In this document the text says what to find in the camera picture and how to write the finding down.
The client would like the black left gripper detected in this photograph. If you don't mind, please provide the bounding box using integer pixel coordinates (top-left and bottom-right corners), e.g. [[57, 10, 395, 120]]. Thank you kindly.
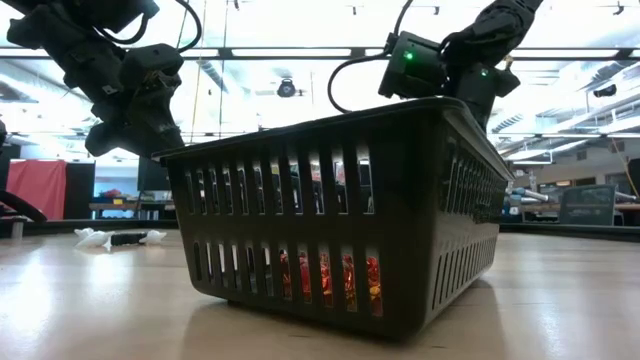
[[84, 82, 186, 160]]

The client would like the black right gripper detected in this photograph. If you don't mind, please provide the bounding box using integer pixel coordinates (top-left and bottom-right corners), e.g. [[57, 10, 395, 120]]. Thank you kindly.
[[449, 64, 521, 135]]

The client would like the black slotted plastic basket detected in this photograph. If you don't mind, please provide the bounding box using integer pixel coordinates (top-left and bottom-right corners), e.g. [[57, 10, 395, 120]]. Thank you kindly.
[[152, 96, 515, 344]]

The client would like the red orange snack packet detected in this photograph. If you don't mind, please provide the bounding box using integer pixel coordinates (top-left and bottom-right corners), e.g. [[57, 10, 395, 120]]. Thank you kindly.
[[279, 251, 312, 304]]

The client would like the black reaper decoration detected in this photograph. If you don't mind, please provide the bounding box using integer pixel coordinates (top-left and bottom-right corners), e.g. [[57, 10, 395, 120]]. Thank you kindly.
[[109, 232, 149, 247]]

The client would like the black monitor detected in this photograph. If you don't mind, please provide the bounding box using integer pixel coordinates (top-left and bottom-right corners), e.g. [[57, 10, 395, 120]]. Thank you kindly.
[[137, 157, 172, 192]]

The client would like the black partition panel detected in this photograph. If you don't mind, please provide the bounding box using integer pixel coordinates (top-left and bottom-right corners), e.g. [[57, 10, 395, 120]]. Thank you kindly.
[[64, 162, 96, 220]]

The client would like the red partition screen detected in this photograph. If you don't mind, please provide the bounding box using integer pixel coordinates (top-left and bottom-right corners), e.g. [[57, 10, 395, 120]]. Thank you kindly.
[[5, 159, 68, 221]]

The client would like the black sloping brace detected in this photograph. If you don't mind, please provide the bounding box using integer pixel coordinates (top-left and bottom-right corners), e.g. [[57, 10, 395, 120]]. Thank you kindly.
[[0, 191, 49, 223]]

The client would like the dark mesh chair back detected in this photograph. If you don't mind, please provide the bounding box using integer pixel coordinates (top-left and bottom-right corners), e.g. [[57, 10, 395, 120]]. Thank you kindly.
[[558, 183, 617, 226]]

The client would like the round black ceiling fixture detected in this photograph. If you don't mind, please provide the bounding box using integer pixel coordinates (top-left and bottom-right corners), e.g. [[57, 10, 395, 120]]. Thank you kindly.
[[276, 77, 309, 100]]

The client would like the black chair back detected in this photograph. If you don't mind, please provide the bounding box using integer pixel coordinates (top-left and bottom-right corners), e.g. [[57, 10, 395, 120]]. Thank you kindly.
[[627, 157, 640, 199]]

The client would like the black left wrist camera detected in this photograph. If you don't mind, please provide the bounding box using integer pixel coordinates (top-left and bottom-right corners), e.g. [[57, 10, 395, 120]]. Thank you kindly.
[[119, 43, 185, 81]]

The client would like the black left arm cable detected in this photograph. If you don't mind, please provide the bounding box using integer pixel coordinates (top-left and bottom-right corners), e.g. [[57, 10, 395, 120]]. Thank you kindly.
[[94, 0, 204, 54]]

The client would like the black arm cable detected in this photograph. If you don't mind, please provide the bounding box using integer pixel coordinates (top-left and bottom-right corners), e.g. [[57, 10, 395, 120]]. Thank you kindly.
[[327, 0, 416, 115], [94, 0, 204, 54]]

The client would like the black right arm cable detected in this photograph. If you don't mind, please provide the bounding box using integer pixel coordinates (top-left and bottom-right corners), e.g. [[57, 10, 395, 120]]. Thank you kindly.
[[327, 0, 416, 115]]

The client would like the black overhead frame bar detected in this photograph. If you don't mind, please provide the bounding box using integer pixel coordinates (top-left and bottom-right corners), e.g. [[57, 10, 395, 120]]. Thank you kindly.
[[0, 46, 640, 62]]

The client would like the black table frame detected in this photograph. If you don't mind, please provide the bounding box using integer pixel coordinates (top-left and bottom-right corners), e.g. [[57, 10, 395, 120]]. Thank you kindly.
[[0, 218, 640, 244]]

